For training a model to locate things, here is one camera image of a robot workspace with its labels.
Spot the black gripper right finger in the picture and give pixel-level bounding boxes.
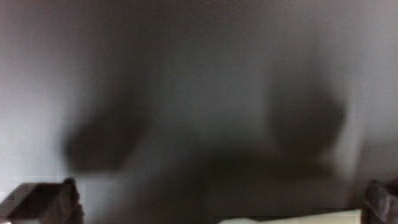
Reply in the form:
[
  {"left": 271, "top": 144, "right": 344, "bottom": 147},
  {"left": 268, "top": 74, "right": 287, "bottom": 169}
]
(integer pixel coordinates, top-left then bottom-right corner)
[{"left": 360, "top": 179, "right": 398, "bottom": 224}]

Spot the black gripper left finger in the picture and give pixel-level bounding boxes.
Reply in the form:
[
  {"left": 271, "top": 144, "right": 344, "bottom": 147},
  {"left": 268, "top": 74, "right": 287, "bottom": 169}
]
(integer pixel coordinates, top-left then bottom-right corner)
[{"left": 0, "top": 178, "right": 83, "bottom": 224}]

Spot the white cabinet box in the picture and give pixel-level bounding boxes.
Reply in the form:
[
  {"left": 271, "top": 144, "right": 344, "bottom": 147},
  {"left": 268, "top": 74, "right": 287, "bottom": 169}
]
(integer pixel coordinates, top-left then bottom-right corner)
[{"left": 0, "top": 0, "right": 398, "bottom": 224}]

